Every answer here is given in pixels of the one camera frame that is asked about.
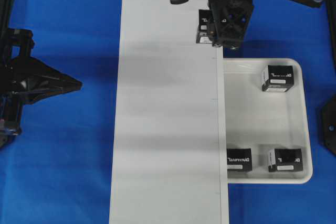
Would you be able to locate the black box with white label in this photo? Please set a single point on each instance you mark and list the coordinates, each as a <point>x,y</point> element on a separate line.
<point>202,36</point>

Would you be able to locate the white base board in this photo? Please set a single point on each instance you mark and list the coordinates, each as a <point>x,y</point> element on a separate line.
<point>169,147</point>

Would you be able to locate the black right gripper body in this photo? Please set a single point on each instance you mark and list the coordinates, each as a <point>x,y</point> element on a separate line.
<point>228,23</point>

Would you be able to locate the black box tray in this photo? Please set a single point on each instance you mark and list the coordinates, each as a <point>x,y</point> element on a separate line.
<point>239,159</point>
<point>285,160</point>

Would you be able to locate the blue table cloth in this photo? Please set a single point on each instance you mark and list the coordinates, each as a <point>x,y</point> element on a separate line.
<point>59,169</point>

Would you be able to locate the black box near tray corner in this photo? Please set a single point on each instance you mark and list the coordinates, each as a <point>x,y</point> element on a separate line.
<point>277,78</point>

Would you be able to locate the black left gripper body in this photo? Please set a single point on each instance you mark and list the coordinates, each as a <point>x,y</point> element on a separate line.
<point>24,79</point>

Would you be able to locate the black box tray bottom left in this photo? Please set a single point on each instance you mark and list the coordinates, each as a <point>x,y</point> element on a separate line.
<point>239,159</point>

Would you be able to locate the white plastic tray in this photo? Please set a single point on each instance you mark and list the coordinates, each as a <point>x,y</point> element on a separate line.
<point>262,121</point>

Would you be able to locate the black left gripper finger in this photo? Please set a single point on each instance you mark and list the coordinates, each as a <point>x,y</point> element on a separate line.
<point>52,78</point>
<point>37,95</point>

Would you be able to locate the black box tray bottom right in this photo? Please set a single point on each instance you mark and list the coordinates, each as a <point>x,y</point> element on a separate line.
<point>285,160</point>

